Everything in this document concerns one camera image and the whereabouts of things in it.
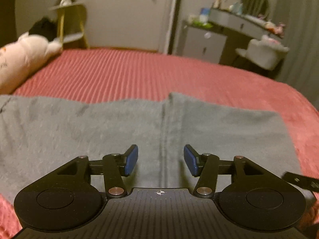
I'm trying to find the grey sweatpants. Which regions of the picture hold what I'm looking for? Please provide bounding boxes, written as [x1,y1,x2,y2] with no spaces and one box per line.
[1,93,301,202]

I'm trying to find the person right hand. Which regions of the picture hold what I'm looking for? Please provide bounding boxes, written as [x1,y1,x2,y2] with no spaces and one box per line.
[297,200,318,239]

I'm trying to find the red ribbed bed blanket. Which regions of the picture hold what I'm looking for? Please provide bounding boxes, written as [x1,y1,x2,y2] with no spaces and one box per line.
[0,48,319,239]

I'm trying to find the grey bedside cabinet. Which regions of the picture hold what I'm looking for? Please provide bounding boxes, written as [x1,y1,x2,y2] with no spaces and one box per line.
[176,23,227,64]

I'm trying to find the white fluffy chair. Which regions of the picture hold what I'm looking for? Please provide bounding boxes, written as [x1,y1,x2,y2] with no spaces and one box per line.
[235,35,290,71]

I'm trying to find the grey vanity desk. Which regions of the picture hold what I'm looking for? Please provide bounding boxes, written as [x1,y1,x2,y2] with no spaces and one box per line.
[209,9,283,65]

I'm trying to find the white plush pillow toy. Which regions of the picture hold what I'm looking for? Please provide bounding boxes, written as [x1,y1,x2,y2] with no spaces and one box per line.
[1,32,62,94]

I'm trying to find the blue white bottle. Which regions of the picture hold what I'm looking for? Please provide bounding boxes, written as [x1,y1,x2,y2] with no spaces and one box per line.
[199,8,210,24]

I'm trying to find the gold leg side table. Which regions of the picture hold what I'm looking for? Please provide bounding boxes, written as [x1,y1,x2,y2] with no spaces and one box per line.
[49,2,90,49]

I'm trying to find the black plush toy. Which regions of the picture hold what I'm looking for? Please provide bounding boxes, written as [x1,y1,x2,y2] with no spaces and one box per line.
[29,17,57,42]

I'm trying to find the round vanity mirror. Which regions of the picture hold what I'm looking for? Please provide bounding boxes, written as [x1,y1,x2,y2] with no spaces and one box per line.
[241,0,270,19]

